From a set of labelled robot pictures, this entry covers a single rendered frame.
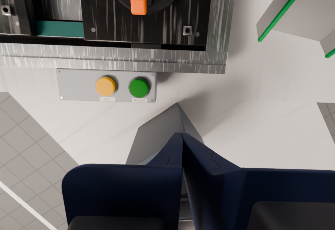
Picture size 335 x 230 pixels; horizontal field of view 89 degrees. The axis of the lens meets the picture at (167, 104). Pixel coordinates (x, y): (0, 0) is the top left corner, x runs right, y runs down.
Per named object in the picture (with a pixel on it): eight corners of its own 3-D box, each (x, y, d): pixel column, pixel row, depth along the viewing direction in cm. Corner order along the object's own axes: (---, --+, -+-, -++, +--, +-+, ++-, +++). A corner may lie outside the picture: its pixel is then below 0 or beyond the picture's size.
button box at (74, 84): (156, 97, 44) (155, 104, 38) (73, 94, 43) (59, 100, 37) (157, 69, 42) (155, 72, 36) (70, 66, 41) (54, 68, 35)
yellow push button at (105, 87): (117, 95, 38) (114, 97, 36) (99, 94, 38) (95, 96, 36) (116, 77, 37) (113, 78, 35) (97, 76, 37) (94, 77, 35)
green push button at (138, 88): (148, 96, 38) (147, 98, 36) (130, 95, 38) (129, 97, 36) (148, 78, 37) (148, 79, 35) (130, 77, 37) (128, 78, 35)
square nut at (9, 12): (16, 16, 32) (11, 15, 31) (7, 16, 32) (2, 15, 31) (14, 7, 31) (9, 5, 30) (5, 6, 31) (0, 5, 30)
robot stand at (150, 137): (164, 161, 54) (164, 220, 34) (137, 127, 50) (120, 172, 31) (202, 138, 52) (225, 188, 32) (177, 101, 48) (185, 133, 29)
